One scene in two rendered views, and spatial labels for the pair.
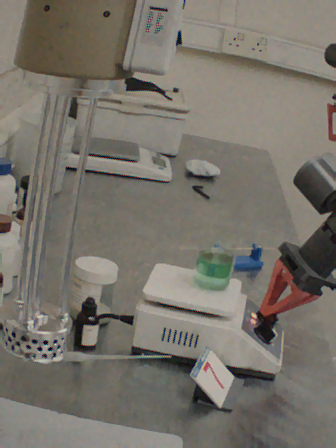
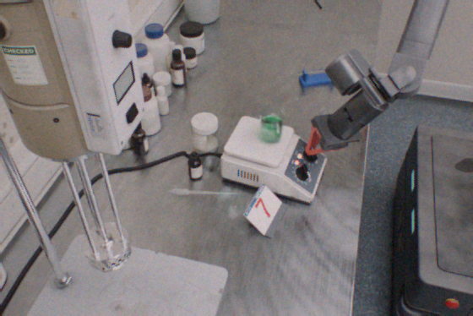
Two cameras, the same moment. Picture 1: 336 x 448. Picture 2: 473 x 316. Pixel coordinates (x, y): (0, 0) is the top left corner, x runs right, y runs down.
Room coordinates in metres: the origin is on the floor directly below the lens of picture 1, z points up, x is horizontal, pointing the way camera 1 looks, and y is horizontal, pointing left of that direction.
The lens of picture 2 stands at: (0.30, -0.18, 1.50)
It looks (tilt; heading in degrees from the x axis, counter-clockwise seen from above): 45 degrees down; 15
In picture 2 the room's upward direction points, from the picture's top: 1 degrees clockwise
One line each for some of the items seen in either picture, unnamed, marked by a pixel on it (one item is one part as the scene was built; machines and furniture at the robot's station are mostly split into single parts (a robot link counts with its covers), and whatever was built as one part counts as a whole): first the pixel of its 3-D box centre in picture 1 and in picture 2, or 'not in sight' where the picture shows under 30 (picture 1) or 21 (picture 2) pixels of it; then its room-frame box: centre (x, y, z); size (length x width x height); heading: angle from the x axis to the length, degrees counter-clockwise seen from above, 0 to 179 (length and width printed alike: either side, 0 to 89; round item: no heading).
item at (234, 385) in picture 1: (218, 378); (266, 209); (0.88, -0.10, 0.77); 0.09 x 0.06 x 0.04; 169
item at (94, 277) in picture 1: (92, 291); (204, 134); (1.04, 0.08, 0.79); 0.06 x 0.06 x 0.08
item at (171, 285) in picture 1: (194, 289); (259, 140); (1.00, -0.05, 0.83); 0.12 x 0.12 x 0.01; 85
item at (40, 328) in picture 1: (46, 216); (93, 199); (0.64, 0.10, 1.02); 0.07 x 0.07 x 0.25
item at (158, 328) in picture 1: (206, 322); (269, 158); (1.00, -0.07, 0.79); 0.22 x 0.13 x 0.08; 85
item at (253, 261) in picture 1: (237, 255); (318, 74); (1.37, -0.13, 0.77); 0.10 x 0.03 x 0.04; 120
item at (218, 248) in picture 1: (216, 261); (271, 125); (1.01, -0.07, 0.87); 0.06 x 0.05 x 0.08; 23
